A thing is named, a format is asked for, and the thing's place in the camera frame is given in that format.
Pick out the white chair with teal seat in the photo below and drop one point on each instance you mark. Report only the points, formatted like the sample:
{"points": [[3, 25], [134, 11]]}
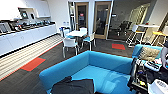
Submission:
{"points": [[89, 39]]}

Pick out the white square table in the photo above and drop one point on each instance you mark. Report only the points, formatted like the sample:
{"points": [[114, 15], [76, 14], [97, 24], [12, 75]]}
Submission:
{"points": [[77, 33]]}

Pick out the blue bin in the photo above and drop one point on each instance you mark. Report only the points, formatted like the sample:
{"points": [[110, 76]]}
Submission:
{"points": [[61, 31]]}

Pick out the wood-framed glass door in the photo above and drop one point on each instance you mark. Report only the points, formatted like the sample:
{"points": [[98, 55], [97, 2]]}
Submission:
{"points": [[102, 20], [82, 16]]}

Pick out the tall dark glass panel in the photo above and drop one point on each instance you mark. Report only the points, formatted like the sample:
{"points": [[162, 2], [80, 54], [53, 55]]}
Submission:
{"points": [[71, 16]]}

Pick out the blue sofa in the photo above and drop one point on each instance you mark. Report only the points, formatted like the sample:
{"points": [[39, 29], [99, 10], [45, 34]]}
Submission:
{"points": [[110, 73]]}

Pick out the black office chair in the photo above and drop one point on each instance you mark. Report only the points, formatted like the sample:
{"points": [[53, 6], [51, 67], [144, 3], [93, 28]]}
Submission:
{"points": [[124, 29]]}

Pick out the white lower kitchen cabinets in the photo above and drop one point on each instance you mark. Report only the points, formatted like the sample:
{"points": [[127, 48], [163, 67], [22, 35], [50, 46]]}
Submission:
{"points": [[26, 38]]}

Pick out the white kitchen cabinets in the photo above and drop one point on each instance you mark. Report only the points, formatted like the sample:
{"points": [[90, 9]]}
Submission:
{"points": [[23, 6], [26, 38]]}

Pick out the patterned beige cushion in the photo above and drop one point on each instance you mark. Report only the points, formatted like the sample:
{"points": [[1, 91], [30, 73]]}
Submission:
{"points": [[149, 54]]}

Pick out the white rectangular high table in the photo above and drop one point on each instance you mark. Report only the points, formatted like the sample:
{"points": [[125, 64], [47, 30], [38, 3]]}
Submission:
{"points": [[148, 26]]}

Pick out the white and black handheld device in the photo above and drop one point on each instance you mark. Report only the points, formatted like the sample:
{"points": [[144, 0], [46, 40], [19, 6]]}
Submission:
{"points": [[153, 65]]}

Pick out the white upper kitchen cabinets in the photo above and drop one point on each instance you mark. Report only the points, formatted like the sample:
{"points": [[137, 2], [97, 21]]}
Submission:
{"points": [[23, 6]]}

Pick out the grey countertop appliance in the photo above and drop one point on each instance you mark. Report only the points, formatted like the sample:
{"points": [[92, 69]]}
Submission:
{"points": [[5, 27]]}

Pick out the white plastic box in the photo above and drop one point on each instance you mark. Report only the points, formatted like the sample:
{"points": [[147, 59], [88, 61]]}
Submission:
{"points": [[158, 86]]}

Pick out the black wall-mounted appliance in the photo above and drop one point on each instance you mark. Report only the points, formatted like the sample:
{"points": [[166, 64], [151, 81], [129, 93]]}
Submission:
{"points": [[24, 14]]}

